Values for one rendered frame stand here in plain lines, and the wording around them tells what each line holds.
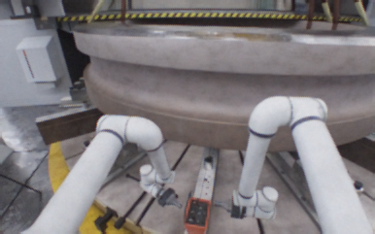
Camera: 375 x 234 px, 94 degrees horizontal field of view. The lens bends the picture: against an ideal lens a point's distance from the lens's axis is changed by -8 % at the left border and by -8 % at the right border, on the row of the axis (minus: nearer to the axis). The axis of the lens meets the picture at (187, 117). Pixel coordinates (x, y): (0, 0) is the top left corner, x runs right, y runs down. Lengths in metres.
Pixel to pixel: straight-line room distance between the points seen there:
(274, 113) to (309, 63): 0.79
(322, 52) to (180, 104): 1.10
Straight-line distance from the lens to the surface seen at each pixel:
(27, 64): 4.90
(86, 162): 0.75
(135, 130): 0.83
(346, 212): 0.65
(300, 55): 1.45
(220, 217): 1.88
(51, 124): 3.06
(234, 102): 1.59
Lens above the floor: 1.89
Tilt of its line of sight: 30 degrees down
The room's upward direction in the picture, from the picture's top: straight up
